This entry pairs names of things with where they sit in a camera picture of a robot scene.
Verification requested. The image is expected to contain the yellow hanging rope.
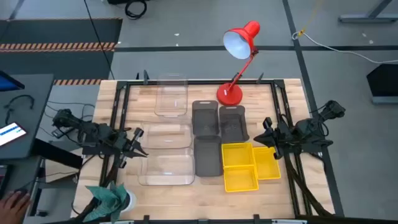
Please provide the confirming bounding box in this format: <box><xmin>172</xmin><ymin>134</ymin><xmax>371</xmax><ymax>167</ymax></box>
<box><xmin>297</xmin><ymin>0</ymin><xmax>324</xmax><ymax>39</ymax></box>

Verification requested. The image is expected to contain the person's hand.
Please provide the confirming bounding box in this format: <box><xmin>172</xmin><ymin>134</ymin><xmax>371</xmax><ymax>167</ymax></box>
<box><xmin>0</xmin><ymin>190</ymin><xmax>32</xmax><ymax>224</ymax></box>

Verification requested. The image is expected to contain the black cable loop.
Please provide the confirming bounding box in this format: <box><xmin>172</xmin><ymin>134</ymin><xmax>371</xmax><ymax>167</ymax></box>
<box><xmin>107</xmin><ymin>0</ymin><xmax>149</xmax><ymax>21</ymax></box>

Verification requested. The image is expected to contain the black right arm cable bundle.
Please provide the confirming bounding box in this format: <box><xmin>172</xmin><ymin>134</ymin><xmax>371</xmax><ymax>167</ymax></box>
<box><xmin>284</xmin><ymin>154</ymin><xmax>335</xmax><ymax>218</ymax></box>

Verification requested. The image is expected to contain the clear plastic storage bin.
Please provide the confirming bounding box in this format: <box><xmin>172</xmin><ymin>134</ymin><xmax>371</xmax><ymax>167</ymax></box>
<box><xmin>137</xmin><ymin>147</ymin><xmax>196</xmax><ymax>187</ymax></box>
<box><xmin>154</xmin><ymin>73</ymin><xmax>189</xmax><ymax>118</ymax></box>
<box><xmin>139</xmin><ymin>123</ymin><xmax>193</xmax><ymax>149</ymax></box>

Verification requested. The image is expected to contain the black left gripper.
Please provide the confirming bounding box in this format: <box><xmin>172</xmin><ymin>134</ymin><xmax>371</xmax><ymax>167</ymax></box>
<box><xmin>115</xmin><ymin>126</ymin><xmax>149</xmax><ymax>169</ymax></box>

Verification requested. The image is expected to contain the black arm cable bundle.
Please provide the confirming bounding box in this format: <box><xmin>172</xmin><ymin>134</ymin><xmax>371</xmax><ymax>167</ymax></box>
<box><xmin>74</xmin><ymin>155</ymin><xmax>124</xmax><ymax>222</ymax></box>
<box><xmin>284</xmin><ymin>154</ymin><xmax>335</xmax><ymax>218</ymax></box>

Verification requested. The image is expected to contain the black metal table frame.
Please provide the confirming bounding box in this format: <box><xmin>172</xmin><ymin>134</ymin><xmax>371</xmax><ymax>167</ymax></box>
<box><xmin>98</xmin><ymin>70</ymin><xmax>312</xmax><ymax>224</ymax></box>

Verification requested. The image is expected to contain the grey metal stand foot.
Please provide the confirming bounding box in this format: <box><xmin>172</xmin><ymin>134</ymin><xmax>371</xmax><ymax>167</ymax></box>
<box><xmin>338</xmin><ymin>0</ymin><xmax>398</xmax><ymax>24</ymax></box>

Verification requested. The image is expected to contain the grey side desk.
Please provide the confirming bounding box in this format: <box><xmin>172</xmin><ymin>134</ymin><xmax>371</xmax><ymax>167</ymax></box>
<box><xmin>0</xmin><ymin>73</ymin><xmax>55</xmax><ymax>161</ymax></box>

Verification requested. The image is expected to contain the black left arm cable bundle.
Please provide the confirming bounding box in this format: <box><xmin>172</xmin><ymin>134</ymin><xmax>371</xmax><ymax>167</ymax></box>
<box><xmin>74</xmin><ymin>155</ymin><xmax>124</xmax><ymax>222</ymax></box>

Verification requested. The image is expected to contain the teal cloth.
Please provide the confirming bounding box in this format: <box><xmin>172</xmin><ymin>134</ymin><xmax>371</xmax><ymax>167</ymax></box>
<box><xmin>83</xmin><ymin>182</ymin><xmax>137</xmax><ymax>223</ymax></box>

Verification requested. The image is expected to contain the white floor cable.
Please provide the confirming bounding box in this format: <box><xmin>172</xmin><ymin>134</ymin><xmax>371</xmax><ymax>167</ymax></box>
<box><xmin>291</xmin><ymin>30</ymin><xmax>398</xmax><ymax>65</ymax></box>

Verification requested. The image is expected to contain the yellow plastic mesh basket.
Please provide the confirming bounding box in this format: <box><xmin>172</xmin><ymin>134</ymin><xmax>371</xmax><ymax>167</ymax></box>
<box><xmin>223</xmin><ymin>165</ymin><xmax>260</xmax><ymax>193</ymax></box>
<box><xmin>252</xmin><ymin>146</ymin><xmax>282</xmax><ymax>181</ymax></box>
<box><xmin>221</xmin><ymin>142</ymin><xmax>256</xmax><ymax>169</ymax></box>

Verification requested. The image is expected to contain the translucent grey storage bin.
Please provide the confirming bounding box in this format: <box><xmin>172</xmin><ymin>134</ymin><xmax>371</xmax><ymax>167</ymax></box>
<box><xmin>192</xmin><ymin>100</ymin><xmax>220</xmax><ymax>137</ymax></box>
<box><xmin>218</xmin><ymin>105</ymin><xmax>250</xmax><ymax>144</ymax></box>
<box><xmin>193</xmin><ymin>135</ymin><xmax>224</xmax><ymax>178</ymax></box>

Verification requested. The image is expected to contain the tablet with lit screen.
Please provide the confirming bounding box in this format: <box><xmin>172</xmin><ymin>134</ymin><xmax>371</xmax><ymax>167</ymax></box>
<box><xmin>0</xmin><ymin>121</ymin><xmax>28</xmax><ymax>147</ymax></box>

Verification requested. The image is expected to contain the black mat with hazard stripes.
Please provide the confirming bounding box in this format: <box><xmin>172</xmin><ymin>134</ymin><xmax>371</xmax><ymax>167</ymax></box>
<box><xmin>0</xmin><ymin>17</ymin><xmax>124</xmax><ymax>86</ymax></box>

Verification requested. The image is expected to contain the red desk lamp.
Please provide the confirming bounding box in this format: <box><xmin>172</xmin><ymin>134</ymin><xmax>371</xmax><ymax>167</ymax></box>
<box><xmin>216</xmin><ymin>20</ymin><xmax>261</xmax><ymax>106</ymax></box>

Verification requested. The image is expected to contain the black box on floor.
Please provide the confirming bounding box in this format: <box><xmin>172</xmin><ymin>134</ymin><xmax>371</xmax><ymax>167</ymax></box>
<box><xmin>366</xmin><ymin>63</ymin><xmax>398</xmax><ymax>105</ymax></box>

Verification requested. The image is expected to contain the monitor with blue screen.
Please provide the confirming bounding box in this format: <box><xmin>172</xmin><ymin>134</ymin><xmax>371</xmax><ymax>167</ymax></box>
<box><xmin>0</xmin><ymin>70</ymin><xmax>25</xmax><ymax>93</ymax></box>

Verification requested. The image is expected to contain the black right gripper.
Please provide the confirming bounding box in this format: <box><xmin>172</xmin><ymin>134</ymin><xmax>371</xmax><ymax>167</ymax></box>
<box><xmin>254</xmin><ymin>116</ymin><xmax>296</xmax><ymax>160</ymax></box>

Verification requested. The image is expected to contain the thin black hanging cable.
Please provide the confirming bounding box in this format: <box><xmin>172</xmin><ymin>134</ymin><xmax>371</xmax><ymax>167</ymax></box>
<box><xmin>83</xmin><ymin>0</ymin><xmax>116</xmax><ymax>80</ymax></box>

